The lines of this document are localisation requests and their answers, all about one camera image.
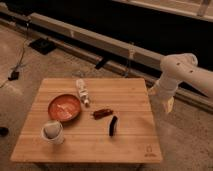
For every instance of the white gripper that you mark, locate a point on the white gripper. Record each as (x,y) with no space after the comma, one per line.
(167,103)

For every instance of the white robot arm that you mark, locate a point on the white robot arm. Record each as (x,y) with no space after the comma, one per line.
(178,68)

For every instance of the red-brown snack wrapper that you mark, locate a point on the red-brown snack wrapper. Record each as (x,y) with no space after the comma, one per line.
(101,113)

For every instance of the wooden table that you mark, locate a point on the wooden table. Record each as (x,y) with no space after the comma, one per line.
(87,140)

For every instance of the orange bowl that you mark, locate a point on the orange bowl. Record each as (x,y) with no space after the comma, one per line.
(64,108)

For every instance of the white cup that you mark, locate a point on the white cup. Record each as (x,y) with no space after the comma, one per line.
(52,132)

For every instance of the black floor plate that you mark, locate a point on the black floor plate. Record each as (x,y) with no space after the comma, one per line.
(43,46)

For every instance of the black floor bracket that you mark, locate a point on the black floor bracket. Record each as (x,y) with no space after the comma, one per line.
(101,63)

